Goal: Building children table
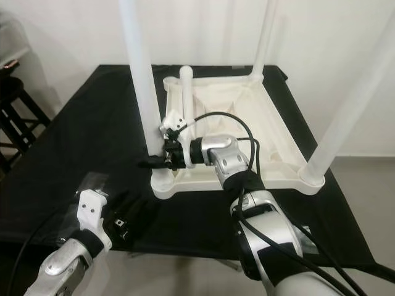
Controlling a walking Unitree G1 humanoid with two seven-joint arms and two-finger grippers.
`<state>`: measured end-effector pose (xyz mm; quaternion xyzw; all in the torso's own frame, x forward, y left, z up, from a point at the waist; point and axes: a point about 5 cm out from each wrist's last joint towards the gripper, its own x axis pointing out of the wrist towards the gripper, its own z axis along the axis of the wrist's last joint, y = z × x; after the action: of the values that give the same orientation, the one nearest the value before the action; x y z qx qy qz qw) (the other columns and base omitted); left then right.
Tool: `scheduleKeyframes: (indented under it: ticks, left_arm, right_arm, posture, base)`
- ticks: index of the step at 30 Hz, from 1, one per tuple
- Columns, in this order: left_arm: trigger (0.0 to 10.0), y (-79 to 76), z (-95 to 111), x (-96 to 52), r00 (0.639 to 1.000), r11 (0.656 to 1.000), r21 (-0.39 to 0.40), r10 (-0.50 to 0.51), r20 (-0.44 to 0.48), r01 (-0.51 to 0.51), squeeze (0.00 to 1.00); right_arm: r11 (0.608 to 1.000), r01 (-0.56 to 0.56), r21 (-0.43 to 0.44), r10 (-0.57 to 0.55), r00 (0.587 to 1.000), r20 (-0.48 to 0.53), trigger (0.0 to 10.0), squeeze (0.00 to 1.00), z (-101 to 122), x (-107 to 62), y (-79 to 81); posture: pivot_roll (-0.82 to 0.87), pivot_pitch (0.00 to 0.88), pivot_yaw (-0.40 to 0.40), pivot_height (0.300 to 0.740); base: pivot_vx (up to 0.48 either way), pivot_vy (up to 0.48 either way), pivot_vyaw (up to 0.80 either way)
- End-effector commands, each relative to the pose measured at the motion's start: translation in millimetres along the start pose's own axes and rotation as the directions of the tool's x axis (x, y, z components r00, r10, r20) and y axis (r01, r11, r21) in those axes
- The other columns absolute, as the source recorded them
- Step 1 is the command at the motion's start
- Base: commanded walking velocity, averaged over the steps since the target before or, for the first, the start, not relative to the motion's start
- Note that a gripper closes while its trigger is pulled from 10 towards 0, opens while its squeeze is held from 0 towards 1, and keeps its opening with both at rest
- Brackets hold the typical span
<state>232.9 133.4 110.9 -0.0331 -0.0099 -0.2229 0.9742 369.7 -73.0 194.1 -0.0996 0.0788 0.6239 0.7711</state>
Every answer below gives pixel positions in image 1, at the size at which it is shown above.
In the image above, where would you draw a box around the black round stool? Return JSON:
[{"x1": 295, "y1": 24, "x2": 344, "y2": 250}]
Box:
[{"x1": 0, "y1": 77, "x2": 51, "y2": 173}]

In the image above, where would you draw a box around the black tablecloth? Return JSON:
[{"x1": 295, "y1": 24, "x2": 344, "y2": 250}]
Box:
[{"x1": 0, "y1": 65, "x2": 395, "y2": 284}]

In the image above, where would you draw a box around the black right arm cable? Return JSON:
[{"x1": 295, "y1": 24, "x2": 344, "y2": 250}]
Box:
[{"x1": 179, "y1": 111, "x2": 395, "y2": 296}]

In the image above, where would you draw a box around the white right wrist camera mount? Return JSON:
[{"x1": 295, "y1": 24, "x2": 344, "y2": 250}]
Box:
[{"x1": 159, "y1": 110, "x2": 189, "y2": 167}]

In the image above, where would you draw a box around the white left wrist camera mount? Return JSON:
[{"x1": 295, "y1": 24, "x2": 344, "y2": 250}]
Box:
[{"x1": 77, "y1": 188, "x2": 112, "y2": 250}]

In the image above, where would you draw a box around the clear plastic storage box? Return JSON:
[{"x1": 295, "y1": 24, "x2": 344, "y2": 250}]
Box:
[{"x1": 0, "y1": 18, "x2": 31, "y2": 65}]

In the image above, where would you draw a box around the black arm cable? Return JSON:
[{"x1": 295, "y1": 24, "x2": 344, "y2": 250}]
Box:
[
  {"x1": 179, "y1": 111, "x2": 395, "y2": 296},
  {"x1": 6, "y1": 207, "x2": 81, "y2": 296}
]

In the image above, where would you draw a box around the clear plastic bag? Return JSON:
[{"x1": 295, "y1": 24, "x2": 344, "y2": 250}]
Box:
[
  {"x1": 301, "y1": 233, "x2": 323, "y2": 261},
  {"x1": 77, "y1": 171, "x2": 112, "y2": 207}
]

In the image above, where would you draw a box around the white plastic table leg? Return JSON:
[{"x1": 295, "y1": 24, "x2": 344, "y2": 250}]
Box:
[
  {"x1": 118, "y1": 0, "x2": 164, "y2": 158},
  {"x1": 178, "y1": 65, "x2": 195, "y2": 127},
  {"x1": 250, "y1": 0, "x2": 281, "y2": 81},
  {"x1": 299, "y1": 46, "x2": 395, "y2": 186}
]

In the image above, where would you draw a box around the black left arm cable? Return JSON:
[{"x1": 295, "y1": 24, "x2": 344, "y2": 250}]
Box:
[{"x1": 6, "y1": 207, "x2": 81, "y2": 296}]

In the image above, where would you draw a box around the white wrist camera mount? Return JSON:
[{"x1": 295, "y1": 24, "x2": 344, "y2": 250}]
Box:
[
  {"x1": 159, "y1": 110, "x2": 189, "y2": 167},
  {"x1": 77, "y1": 188, "x2": 112, "y2": 250}
]

